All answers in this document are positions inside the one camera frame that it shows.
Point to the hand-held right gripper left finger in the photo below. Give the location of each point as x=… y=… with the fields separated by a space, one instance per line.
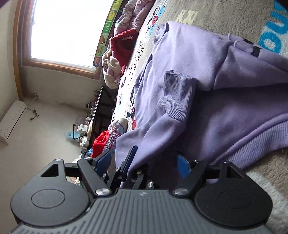
x=103 y=160

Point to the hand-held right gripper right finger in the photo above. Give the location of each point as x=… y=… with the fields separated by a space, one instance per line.
x=183 y=167

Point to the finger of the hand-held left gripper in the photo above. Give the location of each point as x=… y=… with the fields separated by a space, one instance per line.
x=131 y=157
x=140 y=177

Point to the purple sweatshirt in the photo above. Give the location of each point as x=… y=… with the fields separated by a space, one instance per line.
x=225 y=112

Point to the blue plastic bag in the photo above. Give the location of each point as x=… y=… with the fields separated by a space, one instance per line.
x=90 y=153

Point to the crumpled red knitted garment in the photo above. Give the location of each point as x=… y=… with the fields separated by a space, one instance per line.
x=100 y=141

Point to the rolled white sequined garment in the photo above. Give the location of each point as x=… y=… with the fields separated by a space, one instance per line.
x=117 y=132

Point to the black desk lamp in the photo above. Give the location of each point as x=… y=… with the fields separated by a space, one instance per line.
x=75 y=135

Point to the white box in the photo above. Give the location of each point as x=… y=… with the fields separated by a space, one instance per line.
x=82 y=128

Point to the black desk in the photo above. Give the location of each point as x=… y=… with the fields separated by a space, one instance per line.
x=95 y=121

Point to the cream fleece blanket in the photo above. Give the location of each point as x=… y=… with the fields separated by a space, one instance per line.
x=110 y=67

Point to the white air conditioner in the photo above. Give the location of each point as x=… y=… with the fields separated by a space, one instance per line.
x=11 y=121

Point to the red padded jacket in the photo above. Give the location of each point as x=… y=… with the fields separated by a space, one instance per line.
x=122 y=47

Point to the colourful alphabet play mat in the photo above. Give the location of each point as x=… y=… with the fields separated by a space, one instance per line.
x=105 y=33

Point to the wooden framed window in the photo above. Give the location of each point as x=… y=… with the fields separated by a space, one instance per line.
x=67 y=29

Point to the pink quilt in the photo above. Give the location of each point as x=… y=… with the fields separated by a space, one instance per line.
x=135 y=13

